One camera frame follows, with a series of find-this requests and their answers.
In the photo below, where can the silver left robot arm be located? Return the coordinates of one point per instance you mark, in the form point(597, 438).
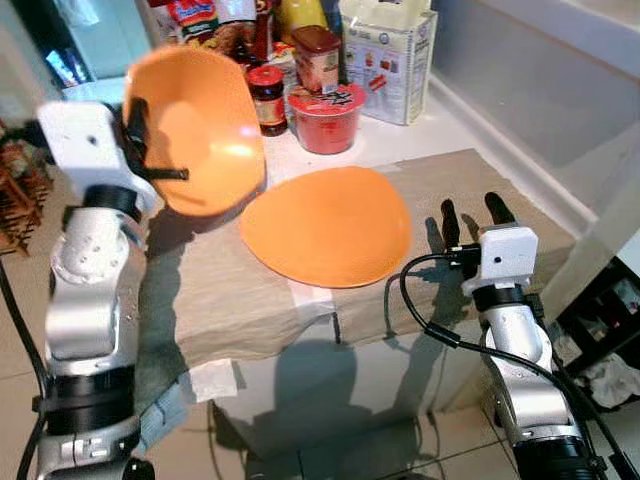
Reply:
point(90, 290)

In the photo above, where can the orange plastic plate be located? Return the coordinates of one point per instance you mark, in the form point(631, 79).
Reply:
point(205, 130)
point(330, 230)

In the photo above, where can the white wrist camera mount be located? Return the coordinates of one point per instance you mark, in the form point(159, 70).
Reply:
point(85, 145)
point(503, 258)

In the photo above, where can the brown lidded jar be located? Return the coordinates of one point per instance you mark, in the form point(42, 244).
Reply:
point(318, 60)

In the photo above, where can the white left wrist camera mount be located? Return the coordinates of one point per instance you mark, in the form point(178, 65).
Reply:
point(85, 145)

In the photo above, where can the brown wooden rack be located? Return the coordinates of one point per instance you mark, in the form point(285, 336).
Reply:
point(18, 190)

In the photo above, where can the white tape patch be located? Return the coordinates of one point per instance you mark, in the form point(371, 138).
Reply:
point(212, 380)
point(312, 298)

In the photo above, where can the beige table cloth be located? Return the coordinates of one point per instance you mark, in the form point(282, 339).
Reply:
point(230, 290)

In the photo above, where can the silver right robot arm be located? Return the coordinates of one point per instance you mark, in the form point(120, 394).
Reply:
point(525, 370)

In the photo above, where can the white crumpled rag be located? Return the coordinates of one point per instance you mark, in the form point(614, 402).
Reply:
point(605, 380)

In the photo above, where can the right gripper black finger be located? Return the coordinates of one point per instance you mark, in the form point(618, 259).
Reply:
point(499, 210)
point(451, 222)

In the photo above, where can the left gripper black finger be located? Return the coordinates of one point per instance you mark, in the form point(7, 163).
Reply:
point(140, 112)

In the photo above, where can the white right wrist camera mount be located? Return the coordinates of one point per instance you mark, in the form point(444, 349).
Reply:
point(503, 258)

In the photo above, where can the red snack bag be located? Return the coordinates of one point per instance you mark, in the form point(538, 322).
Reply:
point(205, 20)

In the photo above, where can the dark sauce jar red lid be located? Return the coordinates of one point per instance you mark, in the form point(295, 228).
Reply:
point(268, 105)

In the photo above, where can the dark furniture frame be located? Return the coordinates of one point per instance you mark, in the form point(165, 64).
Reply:
point(595, 310)

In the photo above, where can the yellow bottle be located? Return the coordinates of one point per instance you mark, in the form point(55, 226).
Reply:
point(300, 15)

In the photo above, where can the red plastic tub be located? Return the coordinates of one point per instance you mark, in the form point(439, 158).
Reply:
point(325, 125)

